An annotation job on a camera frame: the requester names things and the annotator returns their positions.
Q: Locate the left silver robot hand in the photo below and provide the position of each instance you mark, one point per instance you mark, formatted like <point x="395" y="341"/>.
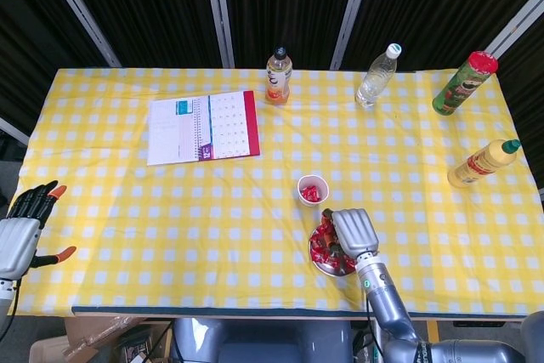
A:
<point x="17" y="244"/>

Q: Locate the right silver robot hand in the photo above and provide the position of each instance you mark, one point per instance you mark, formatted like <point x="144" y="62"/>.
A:
<point x="355" y="231"/>

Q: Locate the red candy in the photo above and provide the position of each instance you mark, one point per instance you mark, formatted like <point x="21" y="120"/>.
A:
<point x="306" y="191"/>
<point x="346" y="264"/>
<point x="318" y="249"/>
<point x="324" y="233"/>
<point x="326" y="222"/>
<point x="314" y="196"/>

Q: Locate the round steel plate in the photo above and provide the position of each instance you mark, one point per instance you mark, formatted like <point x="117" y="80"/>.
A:
<point x="329" y="268"/>

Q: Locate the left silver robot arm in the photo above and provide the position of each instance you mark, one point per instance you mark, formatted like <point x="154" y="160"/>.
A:
<point x="5" y="295"/>

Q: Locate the white paper cup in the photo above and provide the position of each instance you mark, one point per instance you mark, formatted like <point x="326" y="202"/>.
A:
<point x="324" y="191"/>

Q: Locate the brown cardboard box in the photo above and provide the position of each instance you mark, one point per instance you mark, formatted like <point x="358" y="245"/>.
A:
<point x="98" y="333"/>

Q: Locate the table with dark edge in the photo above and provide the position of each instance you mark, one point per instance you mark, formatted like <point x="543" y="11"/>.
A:
<point x="255" y="311"/>

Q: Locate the yellow mustard bottle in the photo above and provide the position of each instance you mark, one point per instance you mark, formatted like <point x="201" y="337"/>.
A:
<point x="476" y="165"/>

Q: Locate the grey robot torso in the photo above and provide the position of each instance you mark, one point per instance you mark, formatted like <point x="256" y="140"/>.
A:
<point x="263" y="344"/>

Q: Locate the clear water bottle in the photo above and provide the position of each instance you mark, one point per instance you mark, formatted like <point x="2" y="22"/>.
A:
<point x="374" y="82"/>

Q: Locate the dark printed carton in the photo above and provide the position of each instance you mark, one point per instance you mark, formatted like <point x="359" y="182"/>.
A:
<point x="136" y="342"/>

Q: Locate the yellow checkered tablecloth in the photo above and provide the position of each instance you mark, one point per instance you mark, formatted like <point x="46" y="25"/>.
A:
<point x="170" y="218"/>

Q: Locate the orange juice bottle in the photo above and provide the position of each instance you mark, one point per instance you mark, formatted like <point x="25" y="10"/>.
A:
<point x="278" y="82"/>

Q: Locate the green bottle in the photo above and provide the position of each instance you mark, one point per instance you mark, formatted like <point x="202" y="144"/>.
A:
<point x="459" y="91"/>

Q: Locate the spiral desk calendar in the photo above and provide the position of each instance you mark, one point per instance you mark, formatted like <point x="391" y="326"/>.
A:
<point x="170" y="133"/>

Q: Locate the white frame post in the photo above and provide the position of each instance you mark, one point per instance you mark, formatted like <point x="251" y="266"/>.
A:
<point x="78" y="10"/>
<point x="516" y="25"/>
<point x="13" y="129"/>
<point x="353" y="10"/>
<point x="219" y="10"/>

